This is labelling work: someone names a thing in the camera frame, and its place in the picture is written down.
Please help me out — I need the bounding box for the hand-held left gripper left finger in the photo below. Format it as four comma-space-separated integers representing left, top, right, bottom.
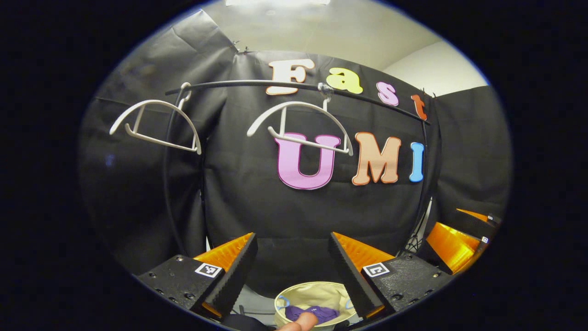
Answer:
137, 232, 259, 320

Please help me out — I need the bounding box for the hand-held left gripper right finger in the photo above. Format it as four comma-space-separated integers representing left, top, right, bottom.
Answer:
328, 231, 455, 320

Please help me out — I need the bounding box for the beige laundry hamper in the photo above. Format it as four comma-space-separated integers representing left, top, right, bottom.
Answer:
274, 281, 358, 329

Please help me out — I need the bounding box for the purple ribbed shirt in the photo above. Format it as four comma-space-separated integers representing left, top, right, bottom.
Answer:
285, 305, 340, 325

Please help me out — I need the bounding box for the white hanger with taped hook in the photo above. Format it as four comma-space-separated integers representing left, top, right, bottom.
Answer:
247, 83, 354, 157

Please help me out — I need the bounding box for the white plastic hanger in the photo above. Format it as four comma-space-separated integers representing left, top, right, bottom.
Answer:
109, 82, 203, 155

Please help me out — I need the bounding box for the black clothes rack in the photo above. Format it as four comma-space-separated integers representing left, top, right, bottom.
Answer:
162, 79, 439, 258

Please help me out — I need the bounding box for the ceiling light panel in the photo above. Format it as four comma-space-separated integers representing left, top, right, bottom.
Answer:
225, 0, 331, 6

